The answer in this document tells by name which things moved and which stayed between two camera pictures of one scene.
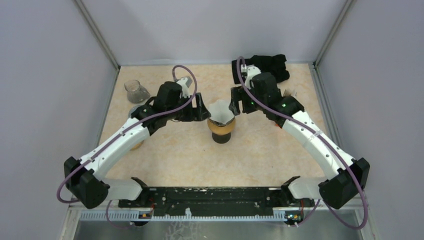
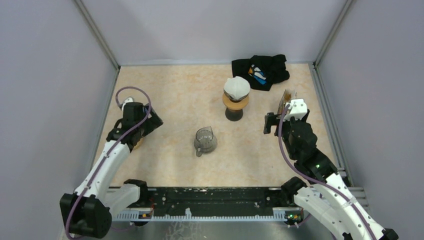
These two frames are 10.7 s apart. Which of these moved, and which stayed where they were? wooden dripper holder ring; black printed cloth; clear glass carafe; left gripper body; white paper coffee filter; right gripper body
Moved: right gripper body; left gripper body; clear glass carafe; white paper coffee filter; wooden dripper holder ring
Stayed: black printed cloth
